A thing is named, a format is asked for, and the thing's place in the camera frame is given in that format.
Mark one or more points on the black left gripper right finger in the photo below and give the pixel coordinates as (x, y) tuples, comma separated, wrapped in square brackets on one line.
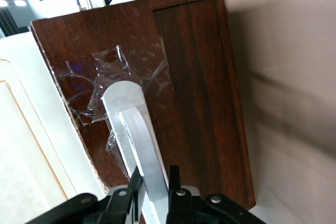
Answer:
[(181, 208)]

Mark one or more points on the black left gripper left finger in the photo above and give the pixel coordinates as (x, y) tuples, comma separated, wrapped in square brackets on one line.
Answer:
[(120, 208)]

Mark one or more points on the dark wood drawer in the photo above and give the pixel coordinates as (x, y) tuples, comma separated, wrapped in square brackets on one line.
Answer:
[(78, 37)]

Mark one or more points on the white and wood cabinet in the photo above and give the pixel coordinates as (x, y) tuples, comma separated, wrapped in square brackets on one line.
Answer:
[(26, 129)]

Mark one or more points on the clear tape patch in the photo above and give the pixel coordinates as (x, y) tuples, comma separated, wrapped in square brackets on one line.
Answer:
[(110, 61)]

